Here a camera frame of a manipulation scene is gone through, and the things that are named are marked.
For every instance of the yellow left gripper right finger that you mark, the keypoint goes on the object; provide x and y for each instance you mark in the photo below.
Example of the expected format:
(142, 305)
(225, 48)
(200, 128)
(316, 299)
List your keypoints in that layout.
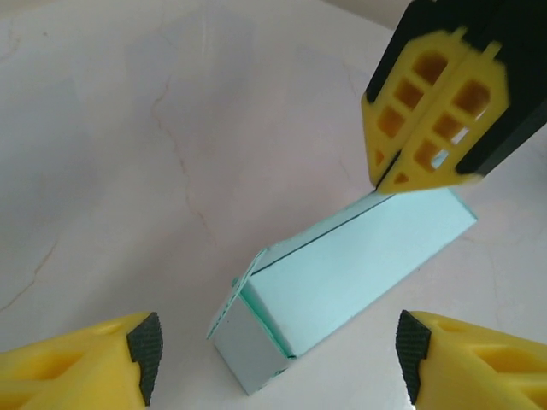
(483, 367)

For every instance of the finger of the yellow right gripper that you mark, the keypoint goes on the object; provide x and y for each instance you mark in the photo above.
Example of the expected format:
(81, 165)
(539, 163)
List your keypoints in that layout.
(406, 94)
(478, 111)

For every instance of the light teal paper box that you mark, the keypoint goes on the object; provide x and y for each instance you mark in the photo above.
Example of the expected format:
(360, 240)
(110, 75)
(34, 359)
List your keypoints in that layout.
(342, 273)

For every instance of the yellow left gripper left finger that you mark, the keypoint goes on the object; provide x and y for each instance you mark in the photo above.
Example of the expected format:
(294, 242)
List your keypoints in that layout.
(64, 367)

